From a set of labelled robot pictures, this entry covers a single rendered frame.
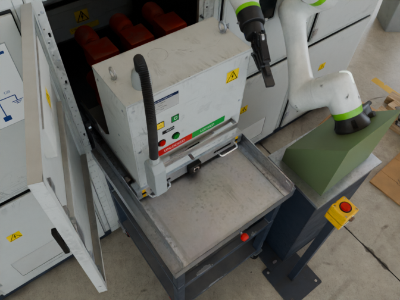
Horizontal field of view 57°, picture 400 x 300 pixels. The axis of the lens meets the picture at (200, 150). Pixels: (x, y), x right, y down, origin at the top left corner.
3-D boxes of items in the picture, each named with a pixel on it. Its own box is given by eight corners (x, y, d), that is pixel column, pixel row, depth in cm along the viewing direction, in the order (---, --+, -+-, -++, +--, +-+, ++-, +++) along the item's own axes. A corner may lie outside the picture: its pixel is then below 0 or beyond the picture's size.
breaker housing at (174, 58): (236, 135, 164) (252, 47, 125) (140, 190, 146) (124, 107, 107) (173, 71, 188) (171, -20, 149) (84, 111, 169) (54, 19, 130)
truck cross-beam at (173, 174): (240, 140, 168) (242, 133, 163) (138, 200, 148) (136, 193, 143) (233, 134, 171) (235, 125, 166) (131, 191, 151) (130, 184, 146)
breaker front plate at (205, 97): (236, 137, 164) (253, 51, 125) (143, 191, 146) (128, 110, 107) (234, 135, 164) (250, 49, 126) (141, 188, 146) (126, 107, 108)
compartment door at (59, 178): (88, 296, 128) (7, 190, 69) (71, 154, 163) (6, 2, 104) (108, 290, 130) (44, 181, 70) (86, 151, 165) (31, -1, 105)
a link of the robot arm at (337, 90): (333, 112, 167) (318, 74, 163) (367, 105, 156) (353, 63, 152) (322, 124, 158) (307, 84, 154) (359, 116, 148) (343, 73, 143)
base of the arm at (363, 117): (359, 109, 173) (355, 98, 172) (390, 106, 161) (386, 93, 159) (328, 136, 161) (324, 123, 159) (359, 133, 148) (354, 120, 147)
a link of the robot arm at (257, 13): (232, 23, 137) (237, 7, 128) (262, 19, 139) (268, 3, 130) (236, 37, 136) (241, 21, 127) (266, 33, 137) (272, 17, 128)
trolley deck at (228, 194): (292, 195, 161) (296, 188, 156) (175, 278, 138) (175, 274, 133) (200, 102, 192) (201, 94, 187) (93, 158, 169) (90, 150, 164)
